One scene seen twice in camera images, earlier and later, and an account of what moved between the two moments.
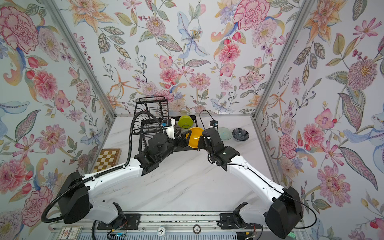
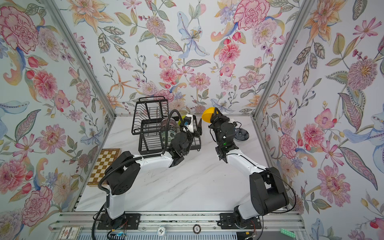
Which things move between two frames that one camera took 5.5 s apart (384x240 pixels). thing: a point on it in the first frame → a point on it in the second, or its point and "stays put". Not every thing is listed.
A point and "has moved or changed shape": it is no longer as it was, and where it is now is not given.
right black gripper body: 202,145 → 220,124
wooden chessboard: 108,158 stays put
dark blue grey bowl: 240,134 stays put
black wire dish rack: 149,113 stays put
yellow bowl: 195,133 has moved or changed shape
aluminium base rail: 208,225 stays put
